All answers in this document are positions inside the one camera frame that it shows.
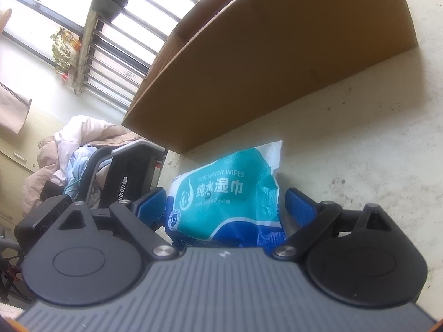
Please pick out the potted plant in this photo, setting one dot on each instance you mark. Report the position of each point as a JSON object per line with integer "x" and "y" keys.
{"x": 62, "y": 52}

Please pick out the hanging tan cloth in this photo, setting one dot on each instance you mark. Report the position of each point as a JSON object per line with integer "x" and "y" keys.
{"x": 12, "y": 110}

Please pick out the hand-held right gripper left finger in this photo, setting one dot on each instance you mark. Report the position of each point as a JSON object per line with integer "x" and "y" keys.
{"x": 152, "y": 203}

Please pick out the brown cardboard box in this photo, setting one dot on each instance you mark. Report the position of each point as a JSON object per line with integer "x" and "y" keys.
{"x": 277, "y": 58}

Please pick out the teal wet wipes pack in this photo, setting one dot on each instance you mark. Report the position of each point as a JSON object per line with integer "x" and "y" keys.
{"x": 225, "y": 193}

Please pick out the pale yellow cabinet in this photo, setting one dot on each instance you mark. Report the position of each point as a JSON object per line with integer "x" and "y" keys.
{"x": 20, "y": 155}

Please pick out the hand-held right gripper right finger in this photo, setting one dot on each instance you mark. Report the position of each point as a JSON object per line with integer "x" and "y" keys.
{"x": 301, "y": 207}

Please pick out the black folding wheelchair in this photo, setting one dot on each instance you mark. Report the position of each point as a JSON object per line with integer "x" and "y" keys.
{"x": 131, "y": 173}

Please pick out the metal window bars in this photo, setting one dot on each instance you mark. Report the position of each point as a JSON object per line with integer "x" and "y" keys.
{"x": 114, "y": 52}

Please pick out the pile of pale clothes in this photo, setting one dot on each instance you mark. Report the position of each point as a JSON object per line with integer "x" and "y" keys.
{"x": 79, "y": 135}

